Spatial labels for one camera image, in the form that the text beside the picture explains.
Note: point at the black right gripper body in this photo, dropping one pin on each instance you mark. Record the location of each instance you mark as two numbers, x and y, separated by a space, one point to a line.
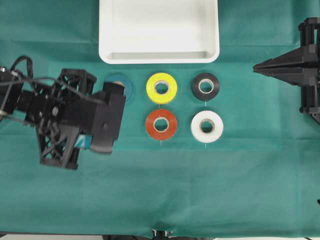
310 44

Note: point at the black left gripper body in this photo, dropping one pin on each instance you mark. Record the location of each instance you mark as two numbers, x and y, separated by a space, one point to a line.
45 107

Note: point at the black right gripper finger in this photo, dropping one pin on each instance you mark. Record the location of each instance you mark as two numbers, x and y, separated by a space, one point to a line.
289 59
292 76

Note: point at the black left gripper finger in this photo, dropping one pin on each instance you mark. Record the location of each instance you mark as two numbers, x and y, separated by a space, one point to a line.
83 141

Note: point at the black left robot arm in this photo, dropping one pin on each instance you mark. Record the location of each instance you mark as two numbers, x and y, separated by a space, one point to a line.
12 85

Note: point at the teal tape roll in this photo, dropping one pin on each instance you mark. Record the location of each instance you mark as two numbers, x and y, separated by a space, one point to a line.
124 81

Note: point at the red tape roll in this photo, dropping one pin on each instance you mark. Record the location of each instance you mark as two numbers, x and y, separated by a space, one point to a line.
161 124

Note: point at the black tape roll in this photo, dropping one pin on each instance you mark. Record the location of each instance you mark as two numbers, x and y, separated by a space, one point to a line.
205 86

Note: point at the white tape roll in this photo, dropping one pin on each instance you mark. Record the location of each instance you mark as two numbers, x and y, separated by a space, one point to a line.
207 126

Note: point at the yellow tape roll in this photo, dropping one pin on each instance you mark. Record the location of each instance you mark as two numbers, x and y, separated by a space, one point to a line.
161 88

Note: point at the white plastic case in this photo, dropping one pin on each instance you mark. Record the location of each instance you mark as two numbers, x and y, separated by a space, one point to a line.
158 31

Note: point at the green table cloth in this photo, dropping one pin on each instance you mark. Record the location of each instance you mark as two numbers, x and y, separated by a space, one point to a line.
260 178

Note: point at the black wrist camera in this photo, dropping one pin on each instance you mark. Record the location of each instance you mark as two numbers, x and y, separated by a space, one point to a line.
99 116

